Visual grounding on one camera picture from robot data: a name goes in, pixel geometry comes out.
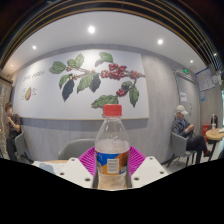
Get clear red-capped water bottle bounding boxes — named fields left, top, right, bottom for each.
left=94, top=103, right=131, bottom=191

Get round wooden table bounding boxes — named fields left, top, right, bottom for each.
left=205, top=128, right=224, bottom=162

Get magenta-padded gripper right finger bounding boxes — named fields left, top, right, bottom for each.
left=125, top=145, right=170, bottom=190

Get person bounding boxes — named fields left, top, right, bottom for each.
left=3, top=101, right=23, bottom=161
left=171, top=104, right=211, bottom=164

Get wall notice board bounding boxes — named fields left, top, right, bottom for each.
left=196, top=68, right=218, bottom=91

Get white paper notice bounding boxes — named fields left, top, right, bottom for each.
left=179, top=91, right=188, bottom=103

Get coffee plant wall picture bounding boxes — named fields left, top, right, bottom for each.
left=12, top=49, right=150, bottom=121

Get round ceiling lights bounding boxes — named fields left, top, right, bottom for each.
left=9, top=24, right=196, bottom=69

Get blue-printed paper placemat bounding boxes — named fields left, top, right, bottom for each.
left=32, top=160, right=66, bottom=175

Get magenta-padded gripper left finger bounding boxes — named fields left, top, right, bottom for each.
left=55, top=146, right=100, bottom=190

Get grey rounded chair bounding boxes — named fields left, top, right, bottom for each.
left=57, top=138, right=96, bottom=161

